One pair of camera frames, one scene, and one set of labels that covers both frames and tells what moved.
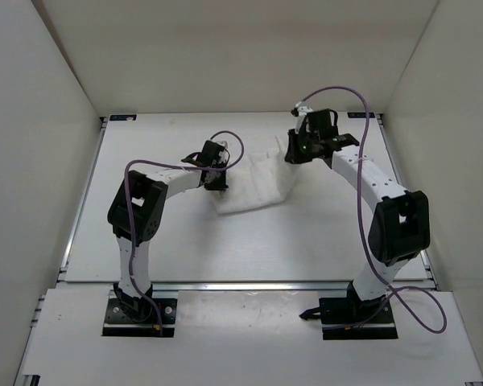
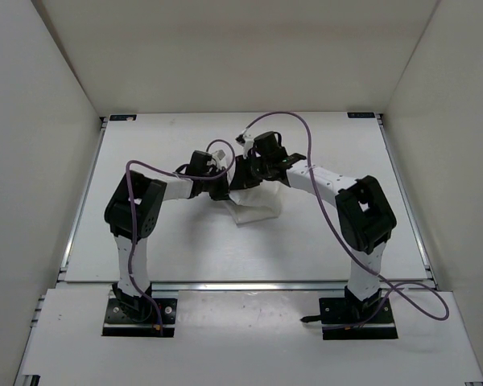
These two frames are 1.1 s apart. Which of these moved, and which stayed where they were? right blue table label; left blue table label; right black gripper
Moved: right black gripper
Stayed: right blue table label; left blue table label
